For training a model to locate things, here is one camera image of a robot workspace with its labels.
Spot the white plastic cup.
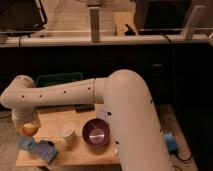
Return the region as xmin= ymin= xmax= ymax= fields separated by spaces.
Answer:
xmin=58 ymin=121 xmax=75 ymax=141

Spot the green tray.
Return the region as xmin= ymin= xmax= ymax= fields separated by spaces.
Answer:
xmin=36 ymin=72 xmax=83 ymax=88

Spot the blue object on floor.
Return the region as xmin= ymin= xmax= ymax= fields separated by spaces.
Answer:
xmin=164 ymin=133 xmax=179 ymax=153

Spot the light blue cloth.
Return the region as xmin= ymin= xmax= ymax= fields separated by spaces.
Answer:
xmin=18 ymin=136 xmax=35 ymax=151

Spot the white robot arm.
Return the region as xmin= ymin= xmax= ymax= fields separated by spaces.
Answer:
xmin=0 ymin=69 xmax=173 ymax=171

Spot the yellow red apple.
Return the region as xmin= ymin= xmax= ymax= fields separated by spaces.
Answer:
xmin=22 ymin=123 xmax=38 ymax=136

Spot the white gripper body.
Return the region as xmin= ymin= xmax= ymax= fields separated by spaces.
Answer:
xmin=12 ymin=110 xmax=41 ymax=136

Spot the metal rail frame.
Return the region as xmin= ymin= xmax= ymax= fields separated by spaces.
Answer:
xmin=0 ymin=7 xmax=213 ymax=48

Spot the wooden board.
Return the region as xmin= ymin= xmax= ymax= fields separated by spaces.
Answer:
xmin=15 ymin=104 xmax=122 ymax=168

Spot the purple bowl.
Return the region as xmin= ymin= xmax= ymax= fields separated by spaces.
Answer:
xmin=82 ymin=118 xmax=110 ymax=147

